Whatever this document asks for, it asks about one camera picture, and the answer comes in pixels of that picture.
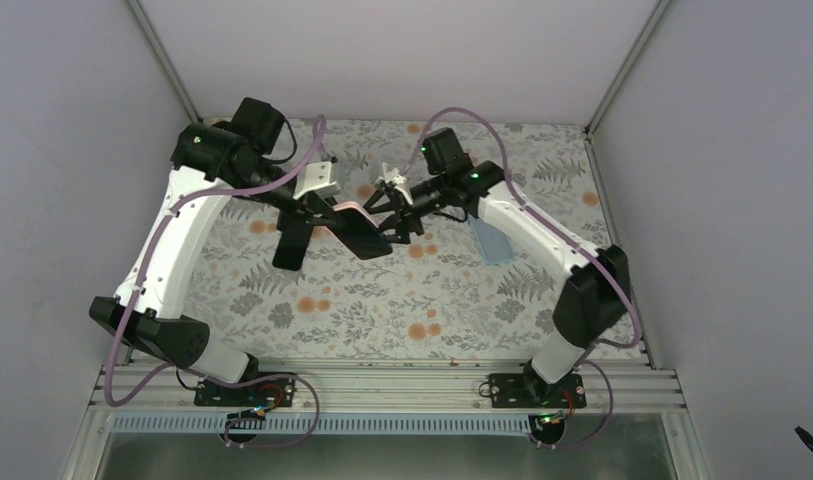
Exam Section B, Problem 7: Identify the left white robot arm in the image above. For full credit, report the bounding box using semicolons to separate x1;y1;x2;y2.
89;97;392;405

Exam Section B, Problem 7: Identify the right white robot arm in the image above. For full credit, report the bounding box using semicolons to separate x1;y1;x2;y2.
363;128;632;407

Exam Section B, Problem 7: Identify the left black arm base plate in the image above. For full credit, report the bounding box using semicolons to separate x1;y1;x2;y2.
193;377;296;409

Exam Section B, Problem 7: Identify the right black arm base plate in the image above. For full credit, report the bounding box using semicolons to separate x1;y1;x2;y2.
478;373;587;409

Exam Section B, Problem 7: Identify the aluminium mounting rail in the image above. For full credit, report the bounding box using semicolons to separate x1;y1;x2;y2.
89;358;686;416

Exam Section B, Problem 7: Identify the slotted grey cable duct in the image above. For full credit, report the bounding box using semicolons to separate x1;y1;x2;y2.
109;412;564;437

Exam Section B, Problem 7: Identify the light blue phone case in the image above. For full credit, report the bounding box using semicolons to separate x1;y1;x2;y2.
468;217;515;265

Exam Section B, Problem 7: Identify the black smartphone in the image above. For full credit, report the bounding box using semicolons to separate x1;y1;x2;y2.
272;218;314;271

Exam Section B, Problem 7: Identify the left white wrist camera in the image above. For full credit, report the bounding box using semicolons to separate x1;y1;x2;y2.
292;156;341;200

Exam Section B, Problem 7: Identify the floral patterned table mat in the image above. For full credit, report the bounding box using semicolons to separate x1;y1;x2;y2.
183;120;612;361

